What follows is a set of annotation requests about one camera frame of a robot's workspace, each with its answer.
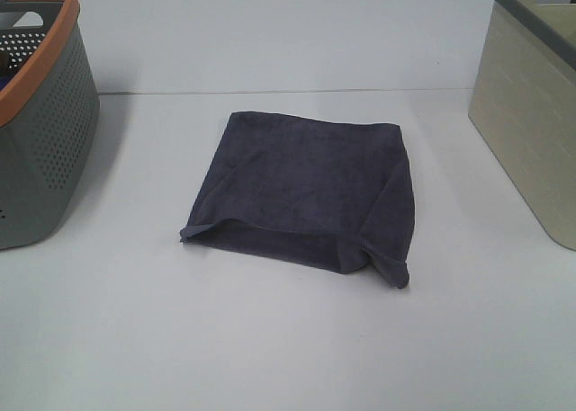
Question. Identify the beige basket grey rim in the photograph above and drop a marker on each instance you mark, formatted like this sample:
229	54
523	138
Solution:
523	105

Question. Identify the grey perforated basket orange rim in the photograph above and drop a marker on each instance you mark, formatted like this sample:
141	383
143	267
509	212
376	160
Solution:
49	113

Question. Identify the dark blue-grey towel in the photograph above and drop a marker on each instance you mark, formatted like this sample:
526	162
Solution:
335	196

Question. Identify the dark item inside grey basket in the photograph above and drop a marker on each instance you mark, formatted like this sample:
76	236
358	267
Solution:
5	76

